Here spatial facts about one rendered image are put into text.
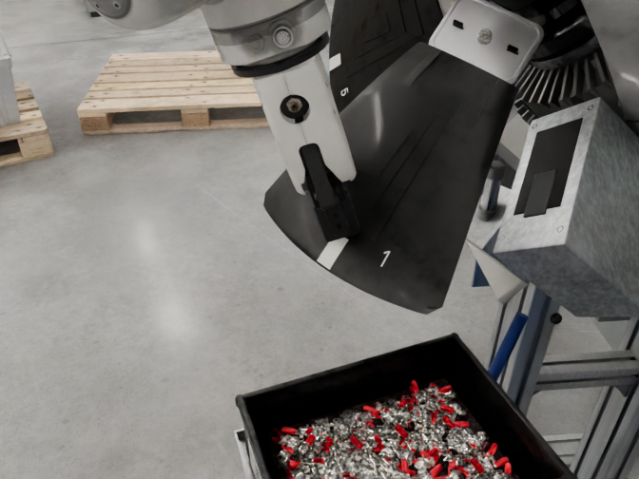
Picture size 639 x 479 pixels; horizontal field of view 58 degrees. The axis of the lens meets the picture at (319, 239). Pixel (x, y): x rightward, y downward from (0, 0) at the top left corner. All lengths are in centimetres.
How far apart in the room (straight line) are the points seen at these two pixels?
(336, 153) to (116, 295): 172
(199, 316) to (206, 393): 33
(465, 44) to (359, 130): 13
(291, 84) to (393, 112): 17
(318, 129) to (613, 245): 27
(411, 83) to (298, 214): 16
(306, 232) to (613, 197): 27
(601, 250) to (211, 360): 140
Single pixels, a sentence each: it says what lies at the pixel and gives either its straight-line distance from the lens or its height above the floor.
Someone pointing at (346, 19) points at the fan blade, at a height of 107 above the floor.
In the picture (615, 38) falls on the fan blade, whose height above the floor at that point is 118.
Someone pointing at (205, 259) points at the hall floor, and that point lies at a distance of 218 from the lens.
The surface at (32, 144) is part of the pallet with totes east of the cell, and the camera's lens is 314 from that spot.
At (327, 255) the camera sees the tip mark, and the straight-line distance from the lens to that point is 53.
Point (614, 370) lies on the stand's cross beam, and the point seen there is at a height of 58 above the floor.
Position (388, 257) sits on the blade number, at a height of 97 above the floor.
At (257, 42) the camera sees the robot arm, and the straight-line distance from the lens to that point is 40.
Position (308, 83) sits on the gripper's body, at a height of 113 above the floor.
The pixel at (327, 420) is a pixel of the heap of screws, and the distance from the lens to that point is 53.
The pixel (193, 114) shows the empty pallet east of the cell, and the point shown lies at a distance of 321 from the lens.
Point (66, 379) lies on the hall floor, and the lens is 185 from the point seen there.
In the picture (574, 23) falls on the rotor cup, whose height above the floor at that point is 113.
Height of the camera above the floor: 126
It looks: 34 degrees down
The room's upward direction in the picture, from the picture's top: straight up
